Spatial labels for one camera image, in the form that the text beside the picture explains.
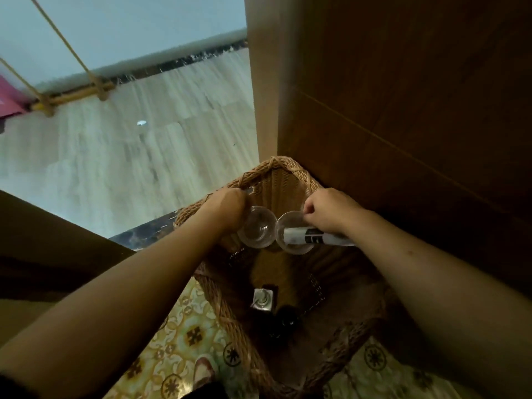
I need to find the brown wooden furniture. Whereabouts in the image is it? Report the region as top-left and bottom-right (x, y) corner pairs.
(0, 190), (136, 346)

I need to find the yellow patterned rug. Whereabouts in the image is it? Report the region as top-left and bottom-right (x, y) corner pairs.
(103, 277), (479, 399)

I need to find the person's left forearm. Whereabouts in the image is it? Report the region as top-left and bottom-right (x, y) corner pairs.
(0, 208), (232, 399)

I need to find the person's right hand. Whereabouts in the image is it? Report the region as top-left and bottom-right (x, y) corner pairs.
(303, 187), (370, 236)

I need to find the brown wicker basket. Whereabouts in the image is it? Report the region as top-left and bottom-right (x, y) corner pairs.
(173, 155), (389, 399)

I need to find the dark round bottle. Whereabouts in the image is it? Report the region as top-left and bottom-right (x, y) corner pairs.
(274, 307), (301, 334)

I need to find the person's foot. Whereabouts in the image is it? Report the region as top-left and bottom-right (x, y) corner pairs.
(193, 357), (217, 390)

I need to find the bamboo pole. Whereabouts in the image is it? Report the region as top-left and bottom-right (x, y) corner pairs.
(30, 80), (118, 112)

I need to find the person's left hand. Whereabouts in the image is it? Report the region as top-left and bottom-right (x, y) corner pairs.
(206, 187), (252, 237)

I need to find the person's right forearm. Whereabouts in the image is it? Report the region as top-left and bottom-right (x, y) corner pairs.
(342, 209), (532, 399)

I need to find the white squeeze tube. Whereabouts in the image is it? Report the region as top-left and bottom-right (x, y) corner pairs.
(283, 227), (356, 247)

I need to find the pink cloth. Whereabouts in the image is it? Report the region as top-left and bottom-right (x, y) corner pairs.
(0, 75), (30, 119)

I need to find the dark wooden cabinet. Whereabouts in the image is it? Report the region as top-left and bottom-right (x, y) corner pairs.
(244, 0), (532, 295)

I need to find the clear plastic cup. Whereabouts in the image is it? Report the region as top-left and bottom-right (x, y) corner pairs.
(275, 210), (316, 255)
(237, 205), (278, 249)

